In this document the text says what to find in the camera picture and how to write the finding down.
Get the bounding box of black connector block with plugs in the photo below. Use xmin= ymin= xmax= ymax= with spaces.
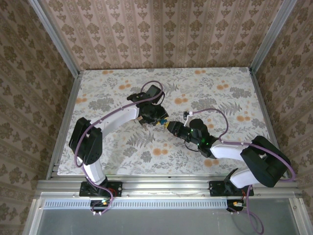
xmin=226 ymin=199 xmax=248 ymax=213
xmin=89 ymin=199 xmax=111 ymax=214

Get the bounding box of floral patterned table cover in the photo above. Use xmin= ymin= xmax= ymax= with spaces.
xmin=57 ymin=67 xmax=282 ymax=176

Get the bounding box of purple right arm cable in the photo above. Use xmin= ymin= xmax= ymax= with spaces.
xmin=192 ymin=108 xmax=295 ymax=233

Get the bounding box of aluminium mounting rail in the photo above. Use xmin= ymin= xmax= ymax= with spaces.
xmin=36 ymin=178 xmax=304 ymax=197

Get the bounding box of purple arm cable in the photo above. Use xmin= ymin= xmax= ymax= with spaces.
xmin=73 ymin=80 xmax=165 ymax=216
xmin=192 ymin=108 xmax=295 ymax=233

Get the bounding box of grey metal panel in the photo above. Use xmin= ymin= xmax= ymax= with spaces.
xmin=23 ymin=192 xmax=312 ymax=235

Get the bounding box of aluminium table side rail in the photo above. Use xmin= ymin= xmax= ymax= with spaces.
xmin=248 ymin=70 xmax=290 ymax=179
xmin=46 ymin=72 xmax=82 ymax=181

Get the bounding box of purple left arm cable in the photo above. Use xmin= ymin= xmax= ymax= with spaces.
xmin=73 ymin=80 xmax=165 ymax=216

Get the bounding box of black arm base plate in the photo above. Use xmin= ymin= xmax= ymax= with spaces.
xmin=79 ymin=181 xmax=123 ymax=198
xmin=209 ymin=180 xmax=254 ymax=197

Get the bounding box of thin black right gripper cable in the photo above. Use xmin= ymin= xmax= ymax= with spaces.
xmin=184 ymin=141 xmax=201 ymax=153

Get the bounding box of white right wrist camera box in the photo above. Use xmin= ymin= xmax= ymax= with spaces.
xmin=182 ymin=110 xmax=194 ymax=127

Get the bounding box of slotted grey cable duct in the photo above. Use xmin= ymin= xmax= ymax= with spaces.
xmin=43 ymin=198 xmax=230 ymax=209

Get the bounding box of aluminium frame post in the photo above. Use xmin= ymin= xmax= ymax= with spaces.
xmin=248 ymin=0 xmax=298 ymax=74
xmin=27 ymin=0 xmax=82 ymax=78

